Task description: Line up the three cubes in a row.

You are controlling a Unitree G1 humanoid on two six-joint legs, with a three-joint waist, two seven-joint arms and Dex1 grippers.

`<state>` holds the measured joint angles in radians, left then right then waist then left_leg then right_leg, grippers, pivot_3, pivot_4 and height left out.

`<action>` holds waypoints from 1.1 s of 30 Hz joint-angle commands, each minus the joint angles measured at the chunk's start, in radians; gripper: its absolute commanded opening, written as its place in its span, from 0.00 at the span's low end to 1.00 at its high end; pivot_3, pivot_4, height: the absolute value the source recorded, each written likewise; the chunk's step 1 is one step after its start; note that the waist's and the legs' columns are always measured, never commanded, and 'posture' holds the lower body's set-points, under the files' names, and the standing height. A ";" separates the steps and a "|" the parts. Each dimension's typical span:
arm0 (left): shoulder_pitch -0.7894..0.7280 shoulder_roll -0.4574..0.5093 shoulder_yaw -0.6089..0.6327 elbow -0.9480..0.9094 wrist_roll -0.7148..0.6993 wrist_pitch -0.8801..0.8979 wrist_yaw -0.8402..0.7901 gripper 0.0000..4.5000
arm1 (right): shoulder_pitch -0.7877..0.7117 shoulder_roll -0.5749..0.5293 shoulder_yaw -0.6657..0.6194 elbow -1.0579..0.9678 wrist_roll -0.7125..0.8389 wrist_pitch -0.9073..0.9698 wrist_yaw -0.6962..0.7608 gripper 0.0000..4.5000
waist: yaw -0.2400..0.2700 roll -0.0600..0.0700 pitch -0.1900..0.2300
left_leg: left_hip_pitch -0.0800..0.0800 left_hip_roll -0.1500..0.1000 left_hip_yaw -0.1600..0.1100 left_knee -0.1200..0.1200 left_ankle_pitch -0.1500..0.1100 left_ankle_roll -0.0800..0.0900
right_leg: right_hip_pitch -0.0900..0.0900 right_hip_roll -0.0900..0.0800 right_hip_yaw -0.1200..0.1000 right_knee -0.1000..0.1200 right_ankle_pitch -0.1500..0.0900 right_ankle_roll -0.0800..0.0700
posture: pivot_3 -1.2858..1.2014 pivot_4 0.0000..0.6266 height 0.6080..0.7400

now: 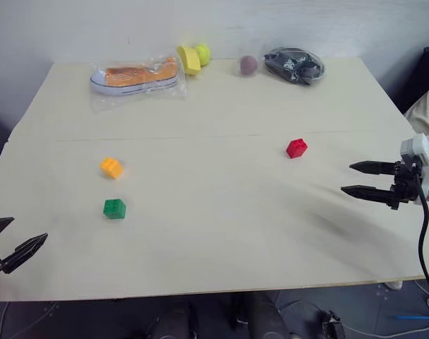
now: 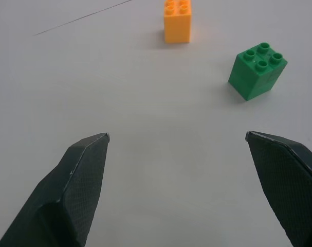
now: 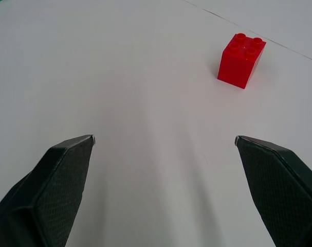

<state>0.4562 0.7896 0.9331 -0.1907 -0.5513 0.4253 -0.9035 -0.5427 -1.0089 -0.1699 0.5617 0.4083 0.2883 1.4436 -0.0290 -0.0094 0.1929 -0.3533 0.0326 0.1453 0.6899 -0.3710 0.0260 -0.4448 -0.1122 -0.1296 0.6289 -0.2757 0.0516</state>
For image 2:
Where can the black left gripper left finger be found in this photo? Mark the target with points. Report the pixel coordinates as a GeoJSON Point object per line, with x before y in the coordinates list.
{"type": "Point", "coordinates": [68, 195]}

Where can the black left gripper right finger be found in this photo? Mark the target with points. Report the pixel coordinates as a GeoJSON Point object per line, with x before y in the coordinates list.
{"type": "Point", "coordinates": [286, 185]}

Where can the green toy brick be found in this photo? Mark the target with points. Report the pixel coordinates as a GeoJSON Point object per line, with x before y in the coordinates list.
{"type": "Point", "coordinates": [256, 73]}

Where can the orange toy brick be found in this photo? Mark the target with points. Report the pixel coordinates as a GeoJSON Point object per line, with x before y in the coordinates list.
{"type": "Point", "coordinates": [177, 24]}

